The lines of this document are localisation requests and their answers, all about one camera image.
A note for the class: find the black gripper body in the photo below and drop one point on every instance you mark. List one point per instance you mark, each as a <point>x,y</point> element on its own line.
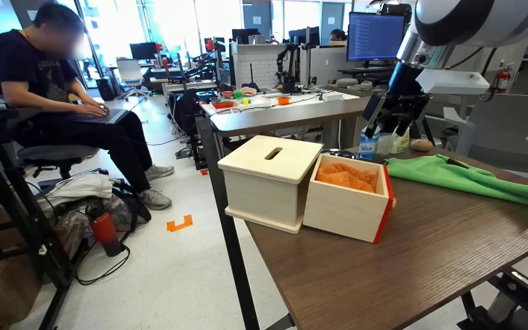
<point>399,106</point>

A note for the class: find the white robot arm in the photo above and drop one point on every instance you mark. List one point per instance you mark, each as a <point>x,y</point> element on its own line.
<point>435,29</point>

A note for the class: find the green cloth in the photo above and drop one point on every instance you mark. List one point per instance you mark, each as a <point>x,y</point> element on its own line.
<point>448,172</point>

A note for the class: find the yellow label bottle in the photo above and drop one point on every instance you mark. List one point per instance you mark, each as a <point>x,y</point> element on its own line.
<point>401,143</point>

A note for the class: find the red water bottle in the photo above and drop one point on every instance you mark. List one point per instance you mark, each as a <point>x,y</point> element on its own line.
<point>105,231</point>

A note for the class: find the black office chair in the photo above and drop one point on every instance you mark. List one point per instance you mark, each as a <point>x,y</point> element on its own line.
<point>61,156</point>

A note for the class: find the grey office chair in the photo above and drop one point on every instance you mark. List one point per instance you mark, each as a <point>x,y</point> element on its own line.
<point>498,132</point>

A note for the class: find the open wooden box orange filling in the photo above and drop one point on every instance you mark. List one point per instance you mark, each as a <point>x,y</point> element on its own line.
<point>349,196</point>

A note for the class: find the seated person dark clothes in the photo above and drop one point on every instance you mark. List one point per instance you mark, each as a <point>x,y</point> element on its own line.
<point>41,84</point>

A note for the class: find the closed wooden box with slot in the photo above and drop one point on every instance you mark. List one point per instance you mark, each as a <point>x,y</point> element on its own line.
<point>267,180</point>

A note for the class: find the computer monitor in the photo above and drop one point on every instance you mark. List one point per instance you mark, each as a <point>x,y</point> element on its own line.
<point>375,37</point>

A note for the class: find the brown round object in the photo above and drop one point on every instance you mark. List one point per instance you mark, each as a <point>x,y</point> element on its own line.
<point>421,145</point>

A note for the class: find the laptop computer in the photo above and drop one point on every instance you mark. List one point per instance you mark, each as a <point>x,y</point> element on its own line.
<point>111,117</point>

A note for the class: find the white cloth bundle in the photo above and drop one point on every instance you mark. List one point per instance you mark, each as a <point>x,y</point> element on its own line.
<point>78,187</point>

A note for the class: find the blue label bottle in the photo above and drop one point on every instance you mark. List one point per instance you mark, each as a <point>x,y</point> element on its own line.
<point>368,147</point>

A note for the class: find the grey desk with clutter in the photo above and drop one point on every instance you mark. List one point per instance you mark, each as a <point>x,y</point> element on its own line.
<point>270,115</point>

